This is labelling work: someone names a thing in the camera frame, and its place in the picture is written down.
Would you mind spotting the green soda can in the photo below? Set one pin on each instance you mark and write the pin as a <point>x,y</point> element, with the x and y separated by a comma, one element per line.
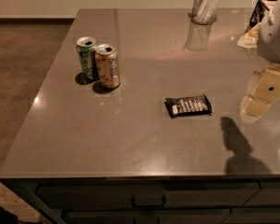
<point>86,47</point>

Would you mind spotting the black rxbar chocolate wrapper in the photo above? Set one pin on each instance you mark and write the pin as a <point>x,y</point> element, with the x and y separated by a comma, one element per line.
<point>188,106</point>

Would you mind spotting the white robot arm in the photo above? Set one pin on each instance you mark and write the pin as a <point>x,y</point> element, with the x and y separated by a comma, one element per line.
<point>269,35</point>

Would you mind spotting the black drawer handle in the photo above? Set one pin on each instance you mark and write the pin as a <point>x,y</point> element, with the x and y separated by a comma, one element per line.
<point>148,201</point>

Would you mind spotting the orange gold soda can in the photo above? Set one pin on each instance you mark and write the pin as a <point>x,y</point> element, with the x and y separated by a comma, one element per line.
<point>107,62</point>

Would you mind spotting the right grey drawer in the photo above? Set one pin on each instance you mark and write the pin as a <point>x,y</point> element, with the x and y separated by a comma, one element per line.
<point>269,194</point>

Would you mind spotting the lower grey drawer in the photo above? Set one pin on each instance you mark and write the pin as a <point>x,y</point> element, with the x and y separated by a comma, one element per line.
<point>180,216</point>

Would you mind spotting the grey cabinet drawer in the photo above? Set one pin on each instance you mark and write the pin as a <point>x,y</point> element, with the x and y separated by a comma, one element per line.
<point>116,197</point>

